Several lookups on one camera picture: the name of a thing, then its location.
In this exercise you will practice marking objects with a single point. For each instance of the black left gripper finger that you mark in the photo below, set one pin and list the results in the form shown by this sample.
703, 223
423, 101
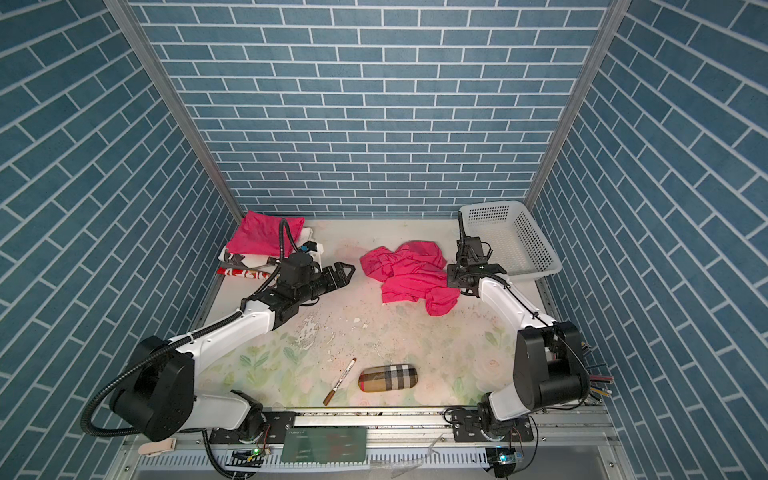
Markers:
336, 283
343, 271

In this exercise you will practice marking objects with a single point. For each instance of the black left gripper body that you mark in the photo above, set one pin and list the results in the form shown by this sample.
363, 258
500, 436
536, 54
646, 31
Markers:
317, 284

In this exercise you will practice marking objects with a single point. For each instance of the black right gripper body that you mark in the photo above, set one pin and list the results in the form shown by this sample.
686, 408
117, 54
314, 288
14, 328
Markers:
454, 275

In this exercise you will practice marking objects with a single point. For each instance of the magenta t shirt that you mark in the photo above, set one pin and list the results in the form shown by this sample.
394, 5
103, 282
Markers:
415, 271
258, 234

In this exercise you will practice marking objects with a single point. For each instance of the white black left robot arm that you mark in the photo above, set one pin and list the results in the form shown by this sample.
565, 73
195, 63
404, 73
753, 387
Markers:
157, 394

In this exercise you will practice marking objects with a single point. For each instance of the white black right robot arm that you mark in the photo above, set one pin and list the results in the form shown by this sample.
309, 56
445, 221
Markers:
548, 368

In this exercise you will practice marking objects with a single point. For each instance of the white perforated plastic basket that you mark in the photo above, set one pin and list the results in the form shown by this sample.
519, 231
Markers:
519, 244

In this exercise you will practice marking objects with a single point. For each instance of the folded magenta t shirt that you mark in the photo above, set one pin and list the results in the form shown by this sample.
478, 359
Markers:
258, 234

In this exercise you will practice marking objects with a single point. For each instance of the plaid beige glasses case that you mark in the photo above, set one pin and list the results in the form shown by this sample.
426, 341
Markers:
388, 378

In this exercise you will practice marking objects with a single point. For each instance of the coloured pencils bundle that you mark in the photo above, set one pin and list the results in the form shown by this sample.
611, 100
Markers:
600, 379

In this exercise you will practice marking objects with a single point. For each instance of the pink eraser block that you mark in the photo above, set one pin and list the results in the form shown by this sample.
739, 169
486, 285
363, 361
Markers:
152, 449

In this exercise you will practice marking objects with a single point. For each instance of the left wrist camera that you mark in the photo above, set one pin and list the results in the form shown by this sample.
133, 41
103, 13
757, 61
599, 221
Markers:
312, 248

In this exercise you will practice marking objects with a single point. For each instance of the brown handled marker pen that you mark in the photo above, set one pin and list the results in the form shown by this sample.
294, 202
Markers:
336, 386

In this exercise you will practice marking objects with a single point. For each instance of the aluminium front rail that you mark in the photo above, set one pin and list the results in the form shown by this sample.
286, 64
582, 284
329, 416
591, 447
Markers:
582, 442

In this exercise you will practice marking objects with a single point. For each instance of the aluminium right corner post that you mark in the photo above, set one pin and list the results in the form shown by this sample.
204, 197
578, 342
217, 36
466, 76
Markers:
607, 30

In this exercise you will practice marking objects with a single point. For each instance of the aluminium corner post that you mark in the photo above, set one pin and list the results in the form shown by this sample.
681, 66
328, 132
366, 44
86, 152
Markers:
139, 42
607, 30

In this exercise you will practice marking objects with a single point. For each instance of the aluminium left corner post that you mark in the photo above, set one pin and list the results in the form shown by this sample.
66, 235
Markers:
139, 42

